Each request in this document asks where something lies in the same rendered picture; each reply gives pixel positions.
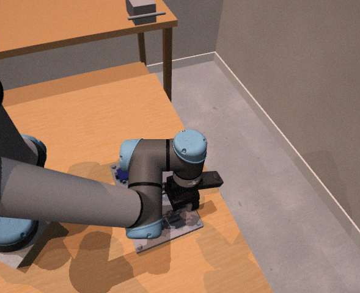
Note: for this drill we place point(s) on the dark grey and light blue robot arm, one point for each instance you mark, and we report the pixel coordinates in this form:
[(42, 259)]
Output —
[(29, 193)]

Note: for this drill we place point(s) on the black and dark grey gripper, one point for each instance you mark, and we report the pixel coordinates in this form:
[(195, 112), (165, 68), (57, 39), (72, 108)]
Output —
[(181, 198)]

